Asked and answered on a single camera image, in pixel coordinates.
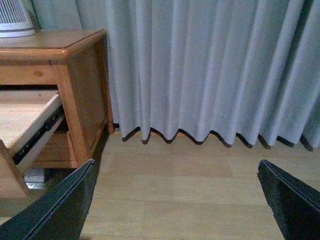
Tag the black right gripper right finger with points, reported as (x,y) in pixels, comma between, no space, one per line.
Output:
(295,205)

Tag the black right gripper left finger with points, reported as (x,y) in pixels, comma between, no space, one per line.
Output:
(59,214)

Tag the wooden drawer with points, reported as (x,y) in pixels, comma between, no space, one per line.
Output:
(57,153)
(28,119)

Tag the floor power socket box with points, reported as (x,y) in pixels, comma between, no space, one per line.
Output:
(36,178)

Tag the wooden nightstand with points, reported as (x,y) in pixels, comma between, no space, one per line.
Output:
(75,62)

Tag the grey curtain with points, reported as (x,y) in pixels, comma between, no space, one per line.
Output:
(234,67)

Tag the white cylindrical air purifier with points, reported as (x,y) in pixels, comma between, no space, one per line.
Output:
(17,18)

